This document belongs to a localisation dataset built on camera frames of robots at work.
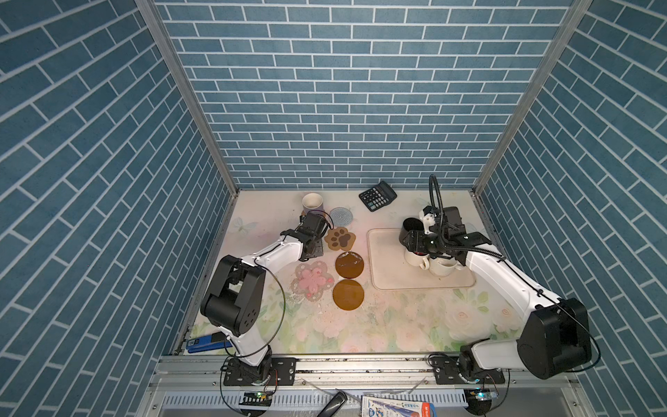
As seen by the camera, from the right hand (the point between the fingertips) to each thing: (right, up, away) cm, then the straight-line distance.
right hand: (409, 237), depth 86 cm
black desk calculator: (-6, +16, +30) cm, 35 cm away
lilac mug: (-36, +13, +25) cm, 45 cm away
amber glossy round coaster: (-20, -11, +11) cm, 25 cm away
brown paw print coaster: (-24, -2, +19) cm, 30 cm away
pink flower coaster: (-33, -16, +6) cm, 38 cm away
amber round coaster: (-20, -20, +3) cm, 29 cm away
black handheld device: (-24, -41, -20) cm, 52 cm away
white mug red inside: (+5, -8, +6) cm, 11 cm away
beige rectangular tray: (-6, -13, +8) cm, 17 cm away
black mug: (+2, +4, +10) cm, 11 cm away
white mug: (+12, -10, +1) cm, 15 cm away
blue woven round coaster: (-23, +7, +26) cm, 35 cm away
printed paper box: (-13, -43, -18) cm, 49 cm away
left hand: (-33, -5, +9) cm, 35 cm away
